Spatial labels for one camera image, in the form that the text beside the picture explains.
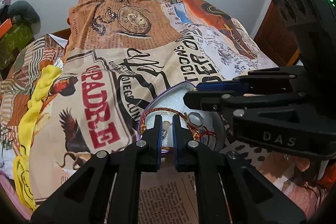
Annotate silver ring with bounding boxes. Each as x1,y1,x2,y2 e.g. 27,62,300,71
186,111,205,127

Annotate purple heart-shaped jewelry box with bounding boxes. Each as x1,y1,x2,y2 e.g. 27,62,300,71
137,81,226,153

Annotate beaded charm jewelry piece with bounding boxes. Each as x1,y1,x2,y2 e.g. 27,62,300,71
162,121,171,140

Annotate brown wooden door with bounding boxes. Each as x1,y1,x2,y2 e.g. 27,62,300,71
254,2,299,67

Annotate yellow cloth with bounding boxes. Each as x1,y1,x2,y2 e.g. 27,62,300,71
13,65,62,210

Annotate printed newspaper pattern blanket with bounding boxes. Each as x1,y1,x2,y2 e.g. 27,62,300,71
1,0,335,223

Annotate green patterned storage box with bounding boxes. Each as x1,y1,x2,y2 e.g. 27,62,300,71
1,23,34,70

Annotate orange shoe box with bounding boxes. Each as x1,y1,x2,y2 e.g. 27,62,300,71
0,18,13,38

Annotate dark green stuffed pillow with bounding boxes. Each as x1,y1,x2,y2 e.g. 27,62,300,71
7,1,41,34

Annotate pile of clothes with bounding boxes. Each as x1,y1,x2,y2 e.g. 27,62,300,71
0,0,11,13

